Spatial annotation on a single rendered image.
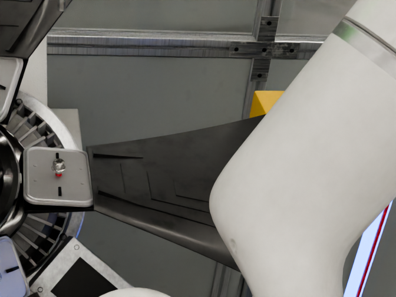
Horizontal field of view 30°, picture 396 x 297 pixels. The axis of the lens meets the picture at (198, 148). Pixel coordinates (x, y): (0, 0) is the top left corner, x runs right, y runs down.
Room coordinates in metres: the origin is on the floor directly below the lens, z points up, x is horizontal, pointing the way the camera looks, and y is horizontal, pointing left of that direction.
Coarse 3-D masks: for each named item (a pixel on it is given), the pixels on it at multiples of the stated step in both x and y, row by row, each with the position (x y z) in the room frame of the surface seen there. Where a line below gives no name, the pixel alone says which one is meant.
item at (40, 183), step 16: (32, 160) 0.58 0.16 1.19; (48, 160) 0.59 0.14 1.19; (64, 160) 0.59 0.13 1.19; (80, 160) 0.60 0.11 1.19; (32, 176) 0.56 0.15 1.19; (48, 176) 0.56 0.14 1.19; (64, 176) 0.57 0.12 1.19; (80, 176) 0.57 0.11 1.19; (32, 192) 0.53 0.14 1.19; (48, 192) 0.54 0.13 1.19; (64, 192) 0.54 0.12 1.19; (80, 192) 0.55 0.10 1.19
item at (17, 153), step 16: (0, 128) 0.62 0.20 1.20; (0, 144) 0.52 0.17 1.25; (16, 144) 0.61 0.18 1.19; (0, 160) 0.51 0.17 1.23; (16, 160) 0.52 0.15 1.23; (0, 176) 0.51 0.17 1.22; (16, 176) 0.51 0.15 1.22; (0, 192) 0.50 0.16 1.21; (16, 192) 0.50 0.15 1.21; (0, 208) 0.49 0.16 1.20; (16, 208) 0.57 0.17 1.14; (0, 224) 0.48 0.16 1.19; (16, 224) 0.56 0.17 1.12
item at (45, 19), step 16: (0, 0) 0.66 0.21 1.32; (16, 0) 0.65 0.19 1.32; (32, 0) 0.64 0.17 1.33; (48, 0) 0.64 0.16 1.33; (0, 16) 0.64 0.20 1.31; (16, 16) 0.63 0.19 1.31; (32, 16) 0.63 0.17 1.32; (48, 16) 0.62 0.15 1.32; (0, 32) 0.63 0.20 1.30; (16, 32) 0.62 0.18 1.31; (32, 32) 0.61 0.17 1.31; (0, 48) 0.62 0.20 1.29; (16, 48) 0.61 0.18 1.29; (32, 48) 0.60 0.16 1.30
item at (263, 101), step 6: (258, 96) 0.99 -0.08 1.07; (264, 96) 0.99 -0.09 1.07; (270, 96) 1.00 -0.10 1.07; (276, 96) 1.00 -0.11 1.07; (252, 102) 1.00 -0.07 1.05; (258, 102) 0.98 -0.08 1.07; (264, 102) 0.97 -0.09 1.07; (270, 102) 0.98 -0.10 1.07; (252, 108) 1.00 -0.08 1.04; (258, 108) 0.97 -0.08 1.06; (264, 108) 0.96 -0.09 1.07; (270, 108) 0.96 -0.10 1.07; (252, 114) 0.99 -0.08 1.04; (258, 114) 0.97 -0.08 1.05
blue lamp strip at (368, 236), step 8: (376, 224) 0.65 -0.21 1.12; (368, 232) 0.66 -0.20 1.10; (376, 232) 0.65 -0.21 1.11; (368, 240) 0.65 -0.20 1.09; (360, 248) 0.66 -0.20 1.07; (368, 248) 0.65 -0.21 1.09; (360, 256) 0.66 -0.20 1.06; (360, 264) 0.65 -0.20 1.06; (352, 272) 0.66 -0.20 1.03; (360, 272) 0.65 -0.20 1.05; (352, 280) 0.66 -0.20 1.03; (360, 280) 0.65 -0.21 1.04; (352, 288) 0.65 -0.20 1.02; (344, 296) 0.67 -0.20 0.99; (352, 296) 0.65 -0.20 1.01
